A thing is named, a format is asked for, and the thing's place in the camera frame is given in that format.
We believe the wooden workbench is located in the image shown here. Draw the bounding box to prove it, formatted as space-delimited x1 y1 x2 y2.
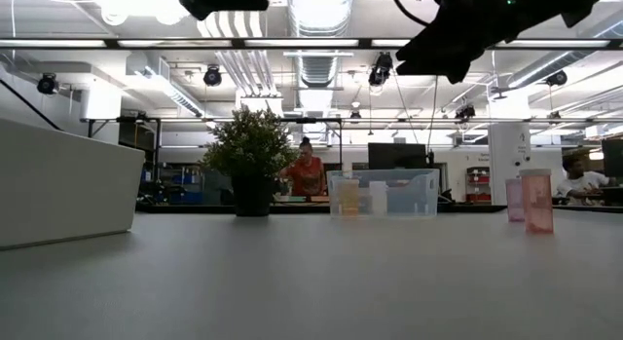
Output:
272 193 332 205

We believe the green potted artificial plant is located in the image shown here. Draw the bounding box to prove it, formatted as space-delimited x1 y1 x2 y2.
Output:
200 105 299 218

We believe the large pink medicine bottle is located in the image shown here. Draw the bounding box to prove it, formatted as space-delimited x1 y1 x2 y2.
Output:
518 168 555 235

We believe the white plastic bin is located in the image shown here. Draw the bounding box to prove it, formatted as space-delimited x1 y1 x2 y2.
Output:
0 116 146 251

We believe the black background station frame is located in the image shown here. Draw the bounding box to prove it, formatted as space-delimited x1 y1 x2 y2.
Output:
80 116 345 205

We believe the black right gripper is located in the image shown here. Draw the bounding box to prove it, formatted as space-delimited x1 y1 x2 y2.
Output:
394 0 541 85

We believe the clear plastic bin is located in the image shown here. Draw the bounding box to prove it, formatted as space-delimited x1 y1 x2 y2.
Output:
326 168 441 219

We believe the black side monitor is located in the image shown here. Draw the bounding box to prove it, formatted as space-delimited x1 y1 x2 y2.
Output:
602 137 623 179

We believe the person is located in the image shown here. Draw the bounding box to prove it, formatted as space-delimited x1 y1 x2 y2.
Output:
556 154 609 199
279 136 327 198

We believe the grey table mat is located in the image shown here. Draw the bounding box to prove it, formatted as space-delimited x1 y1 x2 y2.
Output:
0 210 623 340

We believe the black overhead light beam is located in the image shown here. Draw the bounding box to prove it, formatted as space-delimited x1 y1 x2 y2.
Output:
0 36 623 52

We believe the white labelled medicine bottle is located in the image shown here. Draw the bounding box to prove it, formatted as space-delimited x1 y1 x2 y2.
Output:
368 180 389 217

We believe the red bin shelf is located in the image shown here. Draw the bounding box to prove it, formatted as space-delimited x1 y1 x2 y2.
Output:
465 167 492 204

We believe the black aluminium table frame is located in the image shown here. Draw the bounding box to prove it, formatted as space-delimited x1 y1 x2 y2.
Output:
135 203 623 215

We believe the orange medicine bottle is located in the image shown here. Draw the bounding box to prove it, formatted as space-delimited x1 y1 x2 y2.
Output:
335 177 361 217

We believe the white pillar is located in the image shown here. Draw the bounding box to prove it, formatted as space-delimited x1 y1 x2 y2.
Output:
488 123 531 206

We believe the small pink medicine bottle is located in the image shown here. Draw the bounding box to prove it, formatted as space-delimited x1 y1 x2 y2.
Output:
503 177 526 223

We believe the blue bin shelf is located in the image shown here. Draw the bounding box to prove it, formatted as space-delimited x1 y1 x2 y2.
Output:
140 164 205 206

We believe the silver ventilation duct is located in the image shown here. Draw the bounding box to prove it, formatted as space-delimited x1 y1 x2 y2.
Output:
286 0 354 88

